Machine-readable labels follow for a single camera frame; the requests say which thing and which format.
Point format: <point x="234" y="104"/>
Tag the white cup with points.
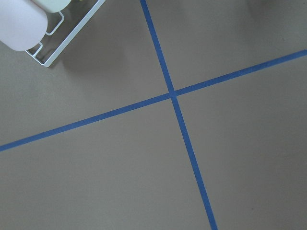
<point x="52" y="6"/>

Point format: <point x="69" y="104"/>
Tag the pink cup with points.
<point x="22" y="24"/>

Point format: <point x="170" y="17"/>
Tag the white wire cup rack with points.
<point x="62" y="27"/>

